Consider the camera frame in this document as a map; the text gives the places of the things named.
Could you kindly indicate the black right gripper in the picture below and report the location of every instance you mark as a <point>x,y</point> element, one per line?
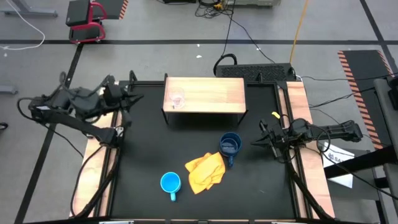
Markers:
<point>273,146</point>

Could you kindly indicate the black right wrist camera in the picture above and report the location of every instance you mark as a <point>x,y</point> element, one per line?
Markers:
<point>280,132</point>

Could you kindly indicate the red black step stool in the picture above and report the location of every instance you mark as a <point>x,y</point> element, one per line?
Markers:
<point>87,31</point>

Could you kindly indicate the grey metal table foot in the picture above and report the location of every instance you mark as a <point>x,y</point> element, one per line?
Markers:
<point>28,12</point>

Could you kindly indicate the yellow tag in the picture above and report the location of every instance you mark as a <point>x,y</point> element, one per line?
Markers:
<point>275,115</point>

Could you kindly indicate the hazard striped black mat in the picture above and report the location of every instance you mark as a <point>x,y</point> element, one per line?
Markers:
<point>363,71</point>
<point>115,7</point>

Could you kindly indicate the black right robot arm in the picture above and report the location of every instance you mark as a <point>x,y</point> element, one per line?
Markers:
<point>335,130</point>

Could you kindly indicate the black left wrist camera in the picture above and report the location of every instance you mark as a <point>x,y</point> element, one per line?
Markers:
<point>113,91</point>

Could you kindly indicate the black aluminium table frame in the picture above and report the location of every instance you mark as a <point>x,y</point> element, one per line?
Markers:
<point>149,82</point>

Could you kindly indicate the dark blue enamel mug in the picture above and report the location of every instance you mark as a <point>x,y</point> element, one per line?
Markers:
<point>230,146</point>

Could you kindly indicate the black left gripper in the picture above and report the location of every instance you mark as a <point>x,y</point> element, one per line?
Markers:
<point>125,109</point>

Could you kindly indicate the black perforated computer case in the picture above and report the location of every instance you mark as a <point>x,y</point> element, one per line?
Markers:
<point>255,72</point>

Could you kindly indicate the wooden side board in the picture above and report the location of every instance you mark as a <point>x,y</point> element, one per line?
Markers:
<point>300,99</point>
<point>91,174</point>

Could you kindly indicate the orange microfibre cloth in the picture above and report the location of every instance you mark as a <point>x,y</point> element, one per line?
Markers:
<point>205,174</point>

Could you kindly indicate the black metal beam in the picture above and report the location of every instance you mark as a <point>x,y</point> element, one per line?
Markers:
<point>357,161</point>

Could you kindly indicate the clear glass cup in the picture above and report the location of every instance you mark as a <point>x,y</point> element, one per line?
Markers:
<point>177,98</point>

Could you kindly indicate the white printed paper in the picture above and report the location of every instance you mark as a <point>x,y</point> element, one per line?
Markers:
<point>337,161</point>

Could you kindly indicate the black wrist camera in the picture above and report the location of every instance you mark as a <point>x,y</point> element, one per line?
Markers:
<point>113,91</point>
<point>280,132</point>

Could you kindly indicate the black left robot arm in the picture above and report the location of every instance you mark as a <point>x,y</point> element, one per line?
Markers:
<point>77,124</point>

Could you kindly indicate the wooden shelf with black legs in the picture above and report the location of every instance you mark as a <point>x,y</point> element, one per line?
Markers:
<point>214,95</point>

